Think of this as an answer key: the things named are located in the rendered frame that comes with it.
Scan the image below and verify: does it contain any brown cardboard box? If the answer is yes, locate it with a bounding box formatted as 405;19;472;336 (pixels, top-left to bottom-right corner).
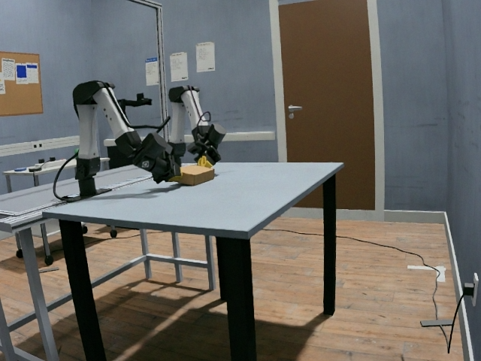
175;165;215;186

